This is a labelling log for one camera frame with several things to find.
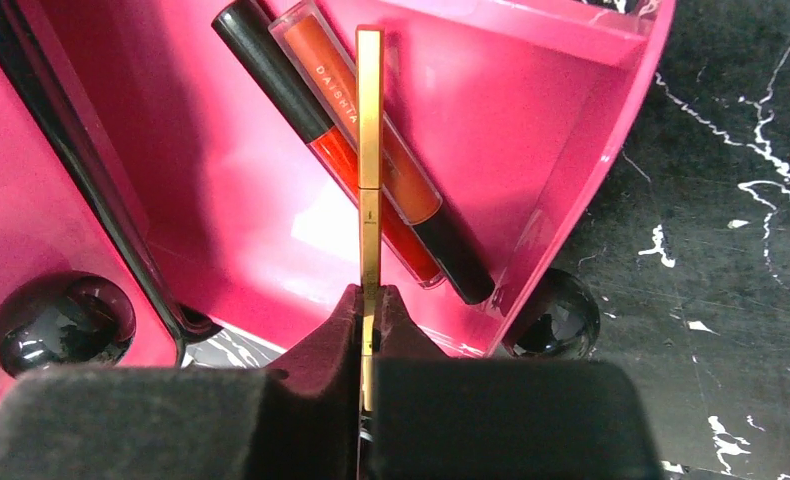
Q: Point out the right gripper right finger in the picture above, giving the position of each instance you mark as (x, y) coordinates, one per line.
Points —
(438, 417)

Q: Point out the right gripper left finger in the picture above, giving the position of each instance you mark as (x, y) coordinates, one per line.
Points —
(297, 418)

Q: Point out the white cosmetic pencil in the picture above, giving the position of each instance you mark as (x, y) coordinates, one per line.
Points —
(369, 43)

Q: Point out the black red eyeliner pencil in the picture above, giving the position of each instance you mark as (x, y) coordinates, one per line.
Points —
(415, 217)

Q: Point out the red lip pencil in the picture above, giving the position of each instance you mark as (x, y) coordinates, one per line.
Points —
(243, 27)

